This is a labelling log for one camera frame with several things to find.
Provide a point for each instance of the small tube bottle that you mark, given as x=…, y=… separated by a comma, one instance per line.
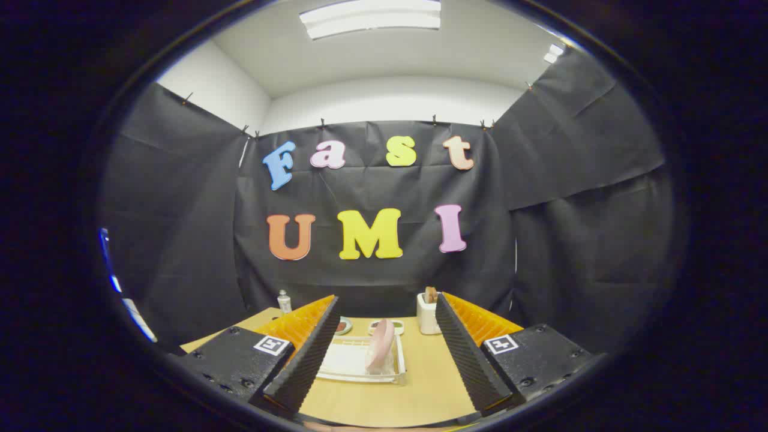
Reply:
x=284, y=305

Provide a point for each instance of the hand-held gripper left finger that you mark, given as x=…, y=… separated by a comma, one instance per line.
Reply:
x=306, y=360

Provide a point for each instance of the white toaster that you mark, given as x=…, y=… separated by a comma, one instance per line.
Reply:
x=427, y=318

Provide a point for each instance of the pink plate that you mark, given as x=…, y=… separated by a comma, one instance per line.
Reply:
x=381, y=345

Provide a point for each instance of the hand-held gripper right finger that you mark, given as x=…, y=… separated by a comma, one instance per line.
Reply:
x=468, y=360

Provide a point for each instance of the brown bread slice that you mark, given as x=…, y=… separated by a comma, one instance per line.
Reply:
x=431, y=295

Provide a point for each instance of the small ceiling light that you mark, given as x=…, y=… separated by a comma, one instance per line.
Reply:
x=553, y=53

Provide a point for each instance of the white dish rack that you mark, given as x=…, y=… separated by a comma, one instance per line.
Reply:
x=348, y=360

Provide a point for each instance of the long ceiling light panel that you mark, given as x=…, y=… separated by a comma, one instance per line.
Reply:
x=372, y=18

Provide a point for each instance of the white divided palette dish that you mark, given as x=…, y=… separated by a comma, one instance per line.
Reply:
x=398, y=327

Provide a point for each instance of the black backdrop cloth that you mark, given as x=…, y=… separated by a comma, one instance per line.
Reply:
x=372, y=186

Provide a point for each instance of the round green toy plate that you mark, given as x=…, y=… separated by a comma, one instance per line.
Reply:
x=344, y=326

